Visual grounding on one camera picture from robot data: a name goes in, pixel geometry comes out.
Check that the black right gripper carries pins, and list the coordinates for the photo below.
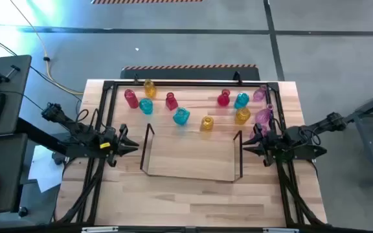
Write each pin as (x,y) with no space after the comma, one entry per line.
(274,142)

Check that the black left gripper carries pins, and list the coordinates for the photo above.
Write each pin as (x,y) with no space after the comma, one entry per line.
(112,139)

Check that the purple slender-necked glass vase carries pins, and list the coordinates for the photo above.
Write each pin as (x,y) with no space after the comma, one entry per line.
(263,116)

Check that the cyan crest-embossed glass flask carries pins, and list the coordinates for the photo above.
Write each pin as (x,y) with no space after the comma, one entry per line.
(146,106)

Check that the tall red ribbed glass bottle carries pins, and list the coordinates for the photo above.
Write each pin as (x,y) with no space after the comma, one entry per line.
(131,99)

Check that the purple dimpled glass vase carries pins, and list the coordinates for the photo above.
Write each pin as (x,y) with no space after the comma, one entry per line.
(259,94)

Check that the yellow ribbed glass jar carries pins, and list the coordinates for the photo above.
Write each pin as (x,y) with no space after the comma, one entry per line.
(207,123)

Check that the red bulbous glass vase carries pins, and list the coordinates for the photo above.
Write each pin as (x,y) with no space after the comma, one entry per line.
(223,99)

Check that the tall yellow glass vase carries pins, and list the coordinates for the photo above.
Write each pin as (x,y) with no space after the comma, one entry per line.
(150,90)

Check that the small red square glass bottle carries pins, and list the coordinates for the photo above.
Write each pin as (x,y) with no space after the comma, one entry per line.
(171,103)

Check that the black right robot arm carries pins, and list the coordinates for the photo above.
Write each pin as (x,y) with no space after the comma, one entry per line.
(319,126)

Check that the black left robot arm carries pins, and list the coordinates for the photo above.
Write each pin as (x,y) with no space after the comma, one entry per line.
(73,126)

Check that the yellow tag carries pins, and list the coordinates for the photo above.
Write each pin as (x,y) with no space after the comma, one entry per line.
(105,145)

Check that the yellow textured glass vase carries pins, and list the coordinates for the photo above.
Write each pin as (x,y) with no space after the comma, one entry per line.
(243,116)

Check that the small cyan glass bottle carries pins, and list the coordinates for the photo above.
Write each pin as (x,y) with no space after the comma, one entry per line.
(241,101)

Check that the cyan diamond-textured glass vase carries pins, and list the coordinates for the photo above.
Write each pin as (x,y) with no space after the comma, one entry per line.
(181,117)

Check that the black caster wheel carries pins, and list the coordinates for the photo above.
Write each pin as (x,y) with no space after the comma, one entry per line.
(23,212)
(58,159)

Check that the white paper sheets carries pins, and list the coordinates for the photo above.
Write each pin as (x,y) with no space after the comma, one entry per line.
(44,171)

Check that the black desk support beam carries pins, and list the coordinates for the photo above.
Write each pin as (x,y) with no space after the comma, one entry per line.
(37,134)

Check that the black striped-edge floor mat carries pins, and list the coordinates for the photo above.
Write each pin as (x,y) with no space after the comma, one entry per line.
(189,73)

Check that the dark grey desk panel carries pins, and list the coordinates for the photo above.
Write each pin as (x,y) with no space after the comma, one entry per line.
(8,161)

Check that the grey desk top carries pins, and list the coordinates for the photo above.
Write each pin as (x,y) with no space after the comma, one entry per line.
(15,81)

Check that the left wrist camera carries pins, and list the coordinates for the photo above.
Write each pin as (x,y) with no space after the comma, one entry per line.
(111,160)

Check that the black metal table frame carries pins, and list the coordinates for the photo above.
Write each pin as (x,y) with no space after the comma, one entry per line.
(189,83)

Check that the silver bracket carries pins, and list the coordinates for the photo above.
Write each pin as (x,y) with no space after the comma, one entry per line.
(99,229)
(280,230)

